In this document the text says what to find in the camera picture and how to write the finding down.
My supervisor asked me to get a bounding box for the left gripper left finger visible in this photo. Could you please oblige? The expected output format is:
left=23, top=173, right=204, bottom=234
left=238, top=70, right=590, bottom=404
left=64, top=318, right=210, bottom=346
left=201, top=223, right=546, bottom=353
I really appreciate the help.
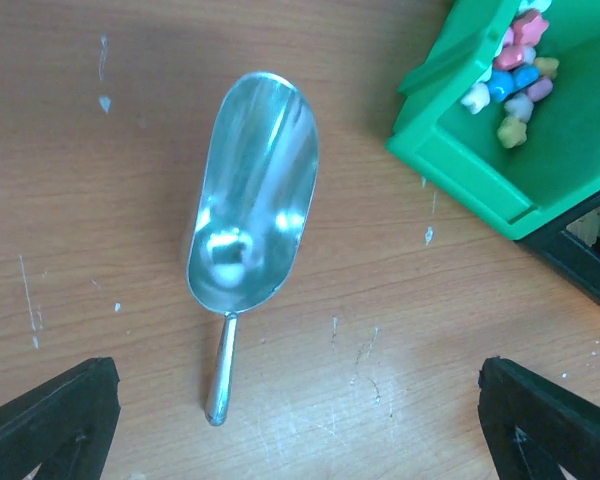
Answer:
left=0, top=357, right=121, bottom=479

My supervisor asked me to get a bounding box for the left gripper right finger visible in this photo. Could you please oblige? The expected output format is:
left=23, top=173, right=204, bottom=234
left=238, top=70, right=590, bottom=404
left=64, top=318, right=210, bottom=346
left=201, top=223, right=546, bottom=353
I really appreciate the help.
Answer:
left=478, top=357, right=600, bottom=479

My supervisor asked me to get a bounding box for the black bin with popsicle candies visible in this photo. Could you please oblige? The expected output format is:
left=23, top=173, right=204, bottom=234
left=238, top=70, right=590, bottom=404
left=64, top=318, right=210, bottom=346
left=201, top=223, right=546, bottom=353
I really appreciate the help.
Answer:
left=518, top=191, right=600, bottom=305

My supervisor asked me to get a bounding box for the green plastic bin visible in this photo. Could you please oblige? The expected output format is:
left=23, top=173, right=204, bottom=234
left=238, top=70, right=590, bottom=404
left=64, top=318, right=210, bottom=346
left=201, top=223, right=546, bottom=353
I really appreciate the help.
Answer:
left=387, top=0, right=600, bottom=240

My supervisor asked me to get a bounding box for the metal scoop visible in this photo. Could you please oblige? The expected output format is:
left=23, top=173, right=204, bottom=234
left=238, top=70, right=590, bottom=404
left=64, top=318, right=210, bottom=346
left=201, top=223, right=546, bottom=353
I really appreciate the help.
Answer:
left=185, top=71, right=320, bottom=426

